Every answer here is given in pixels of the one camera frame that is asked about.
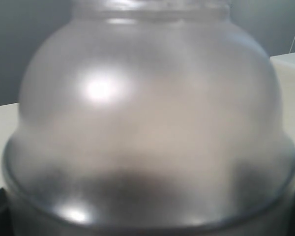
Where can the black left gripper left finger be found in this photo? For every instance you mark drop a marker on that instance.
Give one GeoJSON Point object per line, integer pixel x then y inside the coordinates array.
{"type": "Point", "coordinates": [6, 228]}

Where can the clear plastic shaker bottle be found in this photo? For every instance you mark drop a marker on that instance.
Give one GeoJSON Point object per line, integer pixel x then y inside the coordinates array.
{"type": "Point", "coordinates": [150, 118]}

